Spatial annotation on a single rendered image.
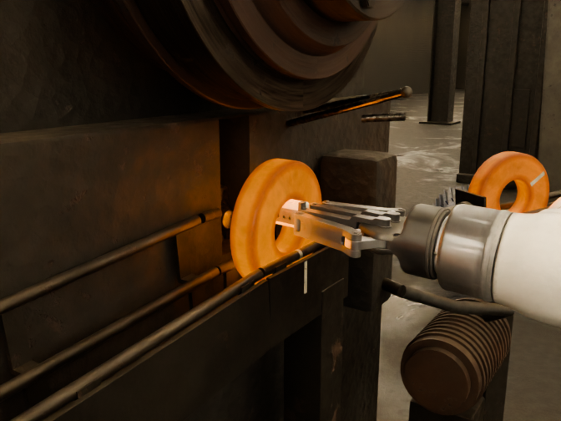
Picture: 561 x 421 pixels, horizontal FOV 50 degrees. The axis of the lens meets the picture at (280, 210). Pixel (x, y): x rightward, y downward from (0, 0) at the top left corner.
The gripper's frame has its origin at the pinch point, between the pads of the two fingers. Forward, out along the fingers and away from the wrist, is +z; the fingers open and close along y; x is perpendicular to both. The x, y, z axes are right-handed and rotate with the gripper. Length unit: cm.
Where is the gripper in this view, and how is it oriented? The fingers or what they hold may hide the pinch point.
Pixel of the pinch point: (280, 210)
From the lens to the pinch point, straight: 71.6
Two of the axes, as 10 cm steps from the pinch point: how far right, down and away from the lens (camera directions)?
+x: 0.4, -9.6, -2.7
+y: 5.5, -2.0, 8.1
